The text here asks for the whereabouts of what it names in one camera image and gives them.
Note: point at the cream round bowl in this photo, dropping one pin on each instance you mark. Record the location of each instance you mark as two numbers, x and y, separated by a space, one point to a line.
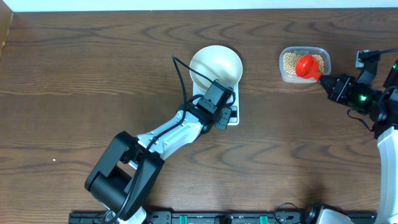
218 62

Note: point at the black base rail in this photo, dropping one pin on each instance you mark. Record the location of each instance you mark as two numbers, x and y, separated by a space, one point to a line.
165 217

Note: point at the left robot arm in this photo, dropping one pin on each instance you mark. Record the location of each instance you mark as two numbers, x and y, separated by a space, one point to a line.
126 172

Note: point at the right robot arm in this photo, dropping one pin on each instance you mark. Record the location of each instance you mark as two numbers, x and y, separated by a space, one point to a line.
381 107

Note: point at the clear plastic soybean container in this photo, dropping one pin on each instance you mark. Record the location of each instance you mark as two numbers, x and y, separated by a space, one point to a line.
290 56

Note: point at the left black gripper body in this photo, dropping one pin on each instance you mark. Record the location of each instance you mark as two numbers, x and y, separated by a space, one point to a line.
218 121

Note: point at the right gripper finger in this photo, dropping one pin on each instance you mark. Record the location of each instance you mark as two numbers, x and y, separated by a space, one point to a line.
328 86
329 78

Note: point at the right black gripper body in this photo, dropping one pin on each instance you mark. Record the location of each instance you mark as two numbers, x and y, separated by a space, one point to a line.
360 95

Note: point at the white digital kitchen scale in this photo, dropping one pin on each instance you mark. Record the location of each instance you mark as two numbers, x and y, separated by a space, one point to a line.
235 116

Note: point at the red plastic measuring scoop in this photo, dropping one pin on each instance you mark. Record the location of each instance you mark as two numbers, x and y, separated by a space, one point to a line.
308 67

